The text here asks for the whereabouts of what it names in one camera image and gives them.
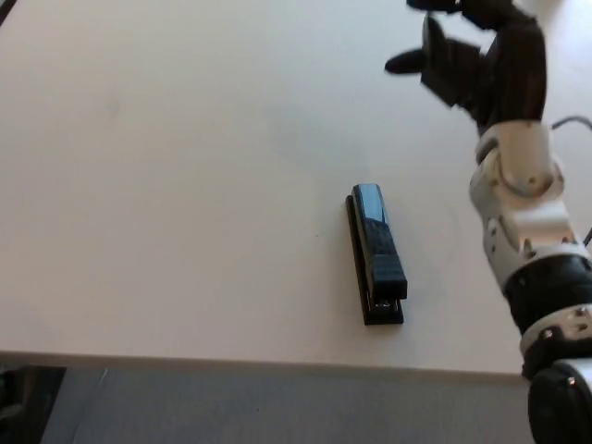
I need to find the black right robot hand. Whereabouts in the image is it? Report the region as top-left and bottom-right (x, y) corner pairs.
(384, 0), (549, 135)

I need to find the black desk stapler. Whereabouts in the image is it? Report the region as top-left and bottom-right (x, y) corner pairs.
(345, 183), (410, 327)

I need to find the dark table leg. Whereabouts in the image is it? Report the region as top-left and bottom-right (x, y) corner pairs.
(0, 364), (68, 444)

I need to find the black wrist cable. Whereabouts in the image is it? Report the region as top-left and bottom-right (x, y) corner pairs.
(549, 116), (592, 132)

